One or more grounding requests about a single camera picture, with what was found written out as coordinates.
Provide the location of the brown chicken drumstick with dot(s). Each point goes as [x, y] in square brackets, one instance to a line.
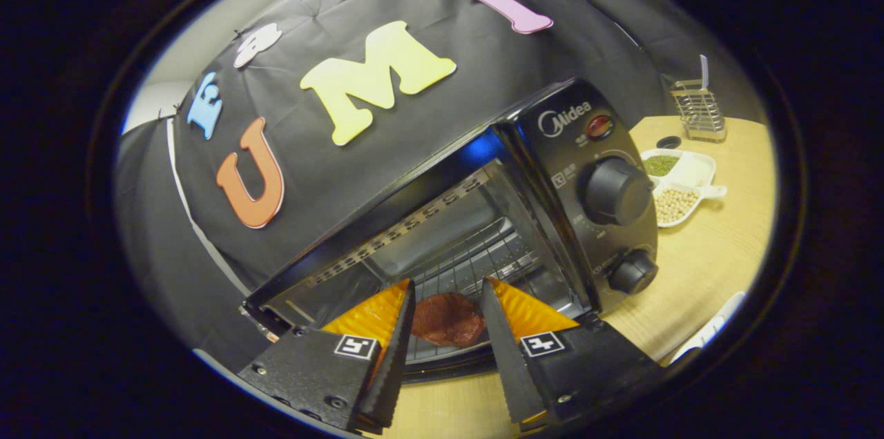
[449, 320]

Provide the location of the white rectangular dish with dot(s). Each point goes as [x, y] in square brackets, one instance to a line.
[718, 322]

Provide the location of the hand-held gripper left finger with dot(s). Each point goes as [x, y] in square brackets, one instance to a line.
[397, 356]

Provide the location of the small black round lid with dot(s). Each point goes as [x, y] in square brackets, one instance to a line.
[668, 142]

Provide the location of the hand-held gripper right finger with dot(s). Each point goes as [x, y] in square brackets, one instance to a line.
[507, 363]

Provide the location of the white divided dish with beans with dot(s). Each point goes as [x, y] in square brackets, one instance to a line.
[694, 170]

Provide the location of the black toaster oven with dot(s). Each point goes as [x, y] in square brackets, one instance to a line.
[621, 232]

